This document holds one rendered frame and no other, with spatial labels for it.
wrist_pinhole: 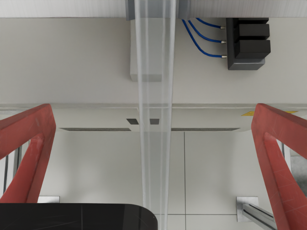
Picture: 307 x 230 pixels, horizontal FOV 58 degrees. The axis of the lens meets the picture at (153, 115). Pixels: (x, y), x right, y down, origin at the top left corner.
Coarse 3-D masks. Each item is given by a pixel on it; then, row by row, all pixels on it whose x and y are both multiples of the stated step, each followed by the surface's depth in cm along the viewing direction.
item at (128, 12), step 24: (0, 0) 10; (24, 0) 10; (48, 0) 10; (72, 0) 10; (96, 0) 10; (120, 0) 10; (192, 0) 10; (216, 0) 10; (240, 0) 10; (264, 0) 10; (288, 0) 10
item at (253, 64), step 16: (240, 32) 41; (256, 32) 41; (240, 48) 41; (256, 48) 40; (240, 64) 43; (256, 64) 43; (0, 160) 74; (16, 160) 76; (288, 160) 74; (0, 176) 74; (0, 192) 73; (240, 208) 102
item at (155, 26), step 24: (144, 0) 9; (168, 0) 9; (144, 24) 10; (168, 24) 10; (144, 48) 10; (168, 48) 10; (144, 72) 11; (168, 72) 11; (144, 96) 11; (168, 96) 11; (144, 120) 12; (168, 120) 12; (144, 144) 13; (168, 144) 13; (144, 168) 14; (168, 168) 14; (144, 192) 15; (168, 192) 15
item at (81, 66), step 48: (0, 48) 47; (48, 48) 47; (96, 48) 47; (192, 48) 47; (288, 48) 47; (0, 96) 46; (48, 96) 46; (96, 96) 46; (192, 96) 46; (240, 96) 46; (288, 96) 46
